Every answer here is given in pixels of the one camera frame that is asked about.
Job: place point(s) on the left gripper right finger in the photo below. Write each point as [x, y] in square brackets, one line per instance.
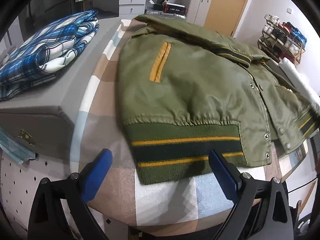
[261, 208]

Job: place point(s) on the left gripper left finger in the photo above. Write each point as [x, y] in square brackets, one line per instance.
[47, 218]

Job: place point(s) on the olive green bomber jacket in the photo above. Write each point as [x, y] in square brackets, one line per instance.
[185, 91]

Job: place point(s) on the checkered bed sheet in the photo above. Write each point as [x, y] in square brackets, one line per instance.
[171, 207]

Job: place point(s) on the blue plaid folded blanket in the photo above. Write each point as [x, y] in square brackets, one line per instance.
[39, 59]

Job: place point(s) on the shoe rack with shoes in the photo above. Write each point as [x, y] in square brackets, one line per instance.
[281, 40]

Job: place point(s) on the silver suitcase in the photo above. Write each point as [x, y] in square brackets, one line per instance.
[161, 14]

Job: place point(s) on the wooden door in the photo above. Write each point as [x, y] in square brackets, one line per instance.
[224, 16]

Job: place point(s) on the white cabinet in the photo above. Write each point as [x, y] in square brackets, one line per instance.
[196, 11]

